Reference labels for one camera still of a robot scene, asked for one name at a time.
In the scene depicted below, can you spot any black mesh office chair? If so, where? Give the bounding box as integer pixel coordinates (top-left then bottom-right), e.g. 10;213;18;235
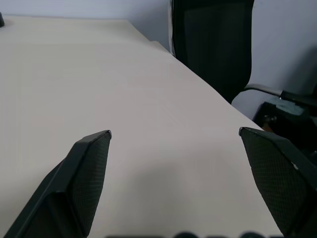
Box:
167;0;317;159

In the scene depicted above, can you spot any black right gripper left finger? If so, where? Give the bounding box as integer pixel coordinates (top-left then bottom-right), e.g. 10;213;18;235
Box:
3;129;112;238

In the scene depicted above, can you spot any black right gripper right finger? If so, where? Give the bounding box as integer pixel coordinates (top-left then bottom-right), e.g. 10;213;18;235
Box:
238;126;317;238

